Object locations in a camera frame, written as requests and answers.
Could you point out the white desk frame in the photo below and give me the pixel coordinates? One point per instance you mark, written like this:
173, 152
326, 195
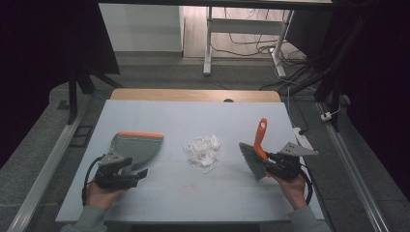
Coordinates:
245, 26

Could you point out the person's right hand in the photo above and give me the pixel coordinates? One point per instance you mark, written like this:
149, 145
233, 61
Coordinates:
293, 190

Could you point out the white cabinet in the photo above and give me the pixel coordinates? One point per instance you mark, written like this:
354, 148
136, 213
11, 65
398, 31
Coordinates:
140, 27

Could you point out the black metal stand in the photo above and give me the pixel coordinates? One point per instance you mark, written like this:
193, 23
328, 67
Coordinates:
335, 80
72, 96

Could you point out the small white plug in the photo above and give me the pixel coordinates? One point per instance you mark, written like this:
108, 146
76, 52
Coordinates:
326, 116

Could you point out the aluminium floor rail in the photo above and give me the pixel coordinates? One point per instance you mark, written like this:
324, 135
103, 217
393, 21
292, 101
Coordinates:
354, 174
48, 164

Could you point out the wooden table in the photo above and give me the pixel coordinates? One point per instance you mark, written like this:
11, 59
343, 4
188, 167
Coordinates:
180, 95

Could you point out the person's left hand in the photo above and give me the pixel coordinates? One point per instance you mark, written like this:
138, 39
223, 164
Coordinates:
101, 196

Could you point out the pile of white paper scraps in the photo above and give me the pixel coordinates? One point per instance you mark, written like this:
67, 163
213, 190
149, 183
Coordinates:
203, 151

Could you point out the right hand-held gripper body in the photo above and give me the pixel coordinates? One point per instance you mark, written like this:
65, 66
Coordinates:
286, 167

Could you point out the black floor bracket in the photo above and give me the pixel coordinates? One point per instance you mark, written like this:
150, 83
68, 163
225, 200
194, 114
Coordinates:
76, 144

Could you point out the pale blue table board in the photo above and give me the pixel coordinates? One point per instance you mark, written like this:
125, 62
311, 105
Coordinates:
193, 122

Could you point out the grey dustpan with orange edge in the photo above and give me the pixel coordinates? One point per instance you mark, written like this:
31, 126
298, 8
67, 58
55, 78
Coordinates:
141, 148

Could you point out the white power strip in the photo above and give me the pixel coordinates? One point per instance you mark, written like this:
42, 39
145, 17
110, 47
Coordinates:
303, 140

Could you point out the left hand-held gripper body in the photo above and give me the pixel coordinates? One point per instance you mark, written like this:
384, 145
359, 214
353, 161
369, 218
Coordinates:
113, 180

